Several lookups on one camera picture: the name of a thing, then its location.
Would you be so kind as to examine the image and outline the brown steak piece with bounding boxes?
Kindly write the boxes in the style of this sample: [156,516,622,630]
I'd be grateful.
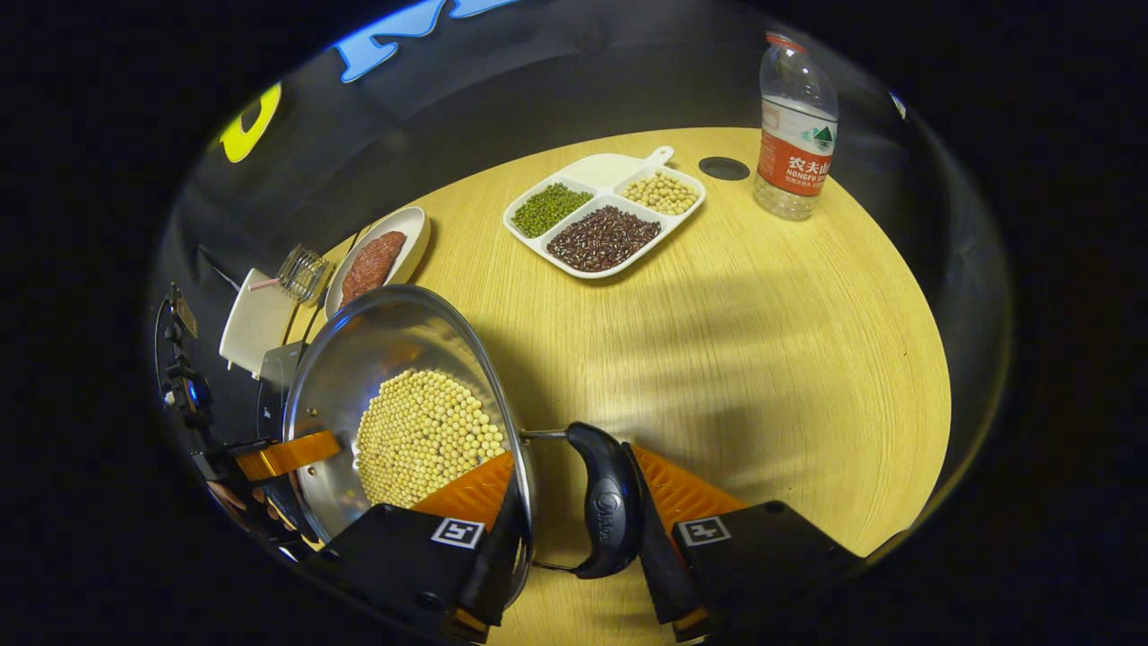
[361,231,408,279]
[341,249,394,306]

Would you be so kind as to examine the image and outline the white toaster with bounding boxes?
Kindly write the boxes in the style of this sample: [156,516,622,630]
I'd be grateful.
[219,267,299,380]

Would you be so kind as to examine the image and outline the small wire basket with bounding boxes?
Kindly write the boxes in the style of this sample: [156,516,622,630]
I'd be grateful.
[276,244,333,306]

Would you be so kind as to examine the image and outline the white divided dish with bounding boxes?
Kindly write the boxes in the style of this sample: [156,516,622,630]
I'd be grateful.
[502,145,708,281]

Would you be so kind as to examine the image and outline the large pile of yellow soybeans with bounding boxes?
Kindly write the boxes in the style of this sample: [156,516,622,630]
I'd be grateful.
[354,368,508,510]

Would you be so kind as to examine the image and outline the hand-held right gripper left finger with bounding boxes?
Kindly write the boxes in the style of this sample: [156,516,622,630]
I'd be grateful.
[309,449,532,645]

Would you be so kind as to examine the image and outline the round white plate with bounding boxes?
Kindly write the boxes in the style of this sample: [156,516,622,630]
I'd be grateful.
[323,206,431,319]

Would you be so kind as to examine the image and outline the small heap of soybeans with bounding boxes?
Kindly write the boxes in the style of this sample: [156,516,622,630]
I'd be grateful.
[621,172,700,216]

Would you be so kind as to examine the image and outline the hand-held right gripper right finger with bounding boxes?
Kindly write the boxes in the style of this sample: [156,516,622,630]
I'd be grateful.
[623,442,866,642]

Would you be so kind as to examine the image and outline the stainless steel pot black handles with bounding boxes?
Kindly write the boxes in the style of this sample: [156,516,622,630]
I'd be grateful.
[283,284,645,611]

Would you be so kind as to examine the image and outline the black induction cooktop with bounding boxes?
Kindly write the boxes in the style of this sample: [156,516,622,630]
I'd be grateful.
[257,339,310,441]

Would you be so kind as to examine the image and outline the pile of dark red beans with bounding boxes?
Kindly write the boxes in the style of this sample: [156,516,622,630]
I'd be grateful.
[545,205,663,274]

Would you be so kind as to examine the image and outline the pile of green mung beans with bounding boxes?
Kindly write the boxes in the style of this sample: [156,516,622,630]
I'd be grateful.
[511,182,595,240]

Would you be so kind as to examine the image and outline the clear water bottle red label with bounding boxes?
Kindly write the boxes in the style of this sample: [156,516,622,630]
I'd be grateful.
[753,31,840,223]

